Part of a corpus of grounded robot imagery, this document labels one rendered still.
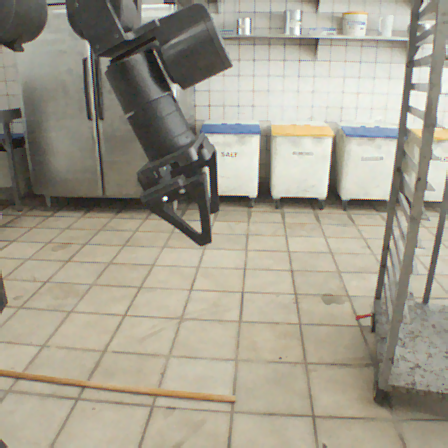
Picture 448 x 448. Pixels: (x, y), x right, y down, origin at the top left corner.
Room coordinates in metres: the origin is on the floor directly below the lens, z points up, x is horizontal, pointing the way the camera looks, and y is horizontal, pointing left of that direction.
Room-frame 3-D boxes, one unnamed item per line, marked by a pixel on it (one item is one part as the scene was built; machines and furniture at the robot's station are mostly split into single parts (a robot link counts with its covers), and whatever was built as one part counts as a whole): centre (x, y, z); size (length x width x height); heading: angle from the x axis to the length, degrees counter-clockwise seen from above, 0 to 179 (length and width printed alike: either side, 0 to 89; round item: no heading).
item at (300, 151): (3.80, -0.71, 0.38); 0.64 x 0.54 x 0.77; 176
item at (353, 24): (3.96, -1.21, 1.67); 0.25 x 0.24 x 0.21; 85
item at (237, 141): (3.85, -0.07, 0.38); 0.64 x 0.54 x 0.77; 178
